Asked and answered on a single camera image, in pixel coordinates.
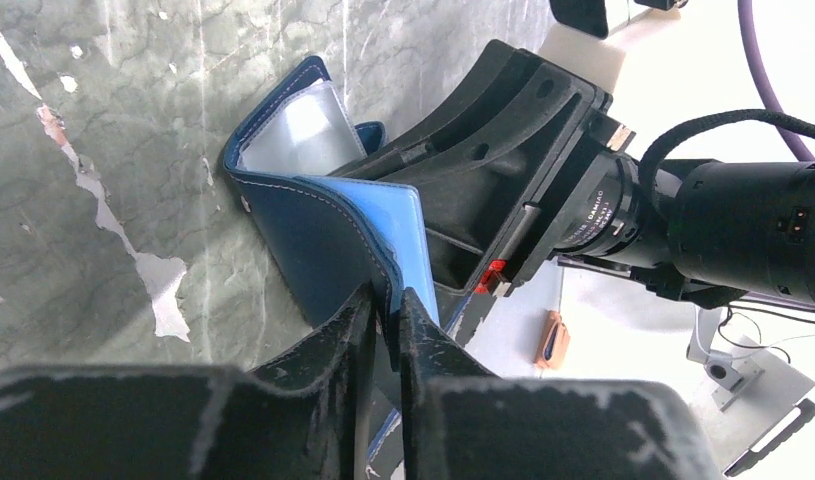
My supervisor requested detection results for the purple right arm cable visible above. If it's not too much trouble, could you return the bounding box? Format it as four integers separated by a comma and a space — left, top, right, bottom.
736, 0, 815, 164

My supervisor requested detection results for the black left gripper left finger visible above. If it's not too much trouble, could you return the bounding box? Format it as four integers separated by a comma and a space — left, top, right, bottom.
0, 285, 376, 479

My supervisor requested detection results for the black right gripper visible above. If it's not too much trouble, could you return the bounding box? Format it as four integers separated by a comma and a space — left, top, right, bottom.
333, 39, 815, 309

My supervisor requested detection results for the blue leather card holder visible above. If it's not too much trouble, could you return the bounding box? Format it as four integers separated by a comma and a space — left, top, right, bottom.
223, 55, 439, 326

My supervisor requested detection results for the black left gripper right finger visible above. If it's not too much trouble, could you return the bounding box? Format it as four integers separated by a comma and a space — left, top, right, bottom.
398, 289, 720, 479

